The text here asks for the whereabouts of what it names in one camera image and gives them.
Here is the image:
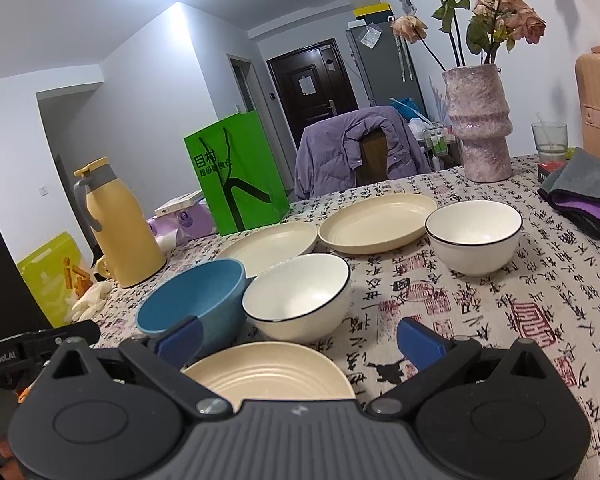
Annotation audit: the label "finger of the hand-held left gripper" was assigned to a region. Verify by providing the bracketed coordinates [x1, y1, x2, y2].
[25, 319, 102, 357]

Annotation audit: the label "calligraphy printed tablecloth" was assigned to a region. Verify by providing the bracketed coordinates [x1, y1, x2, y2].
[70, 154, 600, 480]

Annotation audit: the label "grey and purple cloth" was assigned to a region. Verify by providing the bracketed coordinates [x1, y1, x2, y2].
[537, 147, 600, 241]

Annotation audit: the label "dark entrance door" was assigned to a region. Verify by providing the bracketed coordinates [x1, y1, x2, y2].
[266, 40, 358, 148]

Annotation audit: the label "white rubber gloves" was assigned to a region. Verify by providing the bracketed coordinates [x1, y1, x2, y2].
[65, 280, 113, 323]

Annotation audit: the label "white folded umbrella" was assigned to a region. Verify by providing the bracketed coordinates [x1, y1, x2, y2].
[391, 22, 413, 83]

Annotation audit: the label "purple padded jacket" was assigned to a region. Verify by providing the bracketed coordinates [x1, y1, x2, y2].
[294, 106, 431, 200]

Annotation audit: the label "wooden chair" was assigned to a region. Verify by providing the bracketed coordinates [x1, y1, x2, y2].
[355, 130, 391, 186]

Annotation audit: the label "yellow-green printed paper bag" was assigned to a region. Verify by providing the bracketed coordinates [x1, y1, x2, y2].
[17, 231, 93, 328]

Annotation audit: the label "grey side door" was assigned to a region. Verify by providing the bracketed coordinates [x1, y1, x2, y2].
[227, 54, 261, 116]

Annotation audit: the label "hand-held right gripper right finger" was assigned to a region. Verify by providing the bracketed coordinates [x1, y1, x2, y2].
[364, 316, 563, 417]

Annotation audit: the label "yellow mug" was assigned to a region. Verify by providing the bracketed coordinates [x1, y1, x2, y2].
[92, 255, 115, 281]

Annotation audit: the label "green paper bag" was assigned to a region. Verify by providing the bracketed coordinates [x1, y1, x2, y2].
[183, 111, 291, 237]

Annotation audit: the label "white book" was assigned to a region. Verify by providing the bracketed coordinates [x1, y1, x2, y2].
[155, 191, 203, 213]

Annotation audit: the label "grey refrigerator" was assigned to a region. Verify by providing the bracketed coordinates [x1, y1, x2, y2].
[346, 17, 428, 111]

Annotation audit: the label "blue bowl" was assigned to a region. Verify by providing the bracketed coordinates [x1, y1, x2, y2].
[135, 258, 247, 356]

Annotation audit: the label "blue bag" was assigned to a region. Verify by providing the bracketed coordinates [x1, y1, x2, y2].
[390, 96, 428, 121]

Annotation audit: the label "yellow and black box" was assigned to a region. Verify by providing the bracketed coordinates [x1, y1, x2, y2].
[354, 2, 393, 22]

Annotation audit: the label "dark box with red label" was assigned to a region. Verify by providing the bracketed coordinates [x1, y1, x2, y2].
[537, 157, 568, 183]

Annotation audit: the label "paper sheet on refrigerator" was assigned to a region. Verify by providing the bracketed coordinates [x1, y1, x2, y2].
[357, 24, 383, 51]

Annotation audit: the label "white black-rimmed bowl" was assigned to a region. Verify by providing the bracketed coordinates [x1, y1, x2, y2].
[425, 201, 523, 277]
[242, 253, 352, 345]

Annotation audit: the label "pink textured vase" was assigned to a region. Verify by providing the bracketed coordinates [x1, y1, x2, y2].
[441, 64, 513, 183]

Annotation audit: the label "dried pink roses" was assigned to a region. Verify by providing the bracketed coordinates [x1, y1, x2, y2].
[391, 0, 551, 73]

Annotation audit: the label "yellow thermos jug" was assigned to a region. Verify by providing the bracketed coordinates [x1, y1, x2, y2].
[74, 157, 168, 289]

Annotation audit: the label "storage rack with bottles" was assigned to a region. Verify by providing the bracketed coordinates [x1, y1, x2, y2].
[420, 120, 463, 171]

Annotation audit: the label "clear drinking glass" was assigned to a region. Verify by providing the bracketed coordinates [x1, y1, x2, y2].
[531, 122, 568, 161]

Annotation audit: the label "purple tissue pack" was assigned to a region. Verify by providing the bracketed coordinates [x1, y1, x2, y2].
[147, 205, 218, 251]

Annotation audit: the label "cream plate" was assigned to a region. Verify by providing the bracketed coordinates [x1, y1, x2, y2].
[219, 222, 319, 279]
[182, 341, 357, 413]
[318, 193, 438, 255]

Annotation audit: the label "black paper bag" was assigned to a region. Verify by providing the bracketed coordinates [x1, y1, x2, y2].
[0, 215, 51, 346]

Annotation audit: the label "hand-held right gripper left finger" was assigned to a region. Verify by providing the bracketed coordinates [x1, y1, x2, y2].
[34, 315, 234, 417]

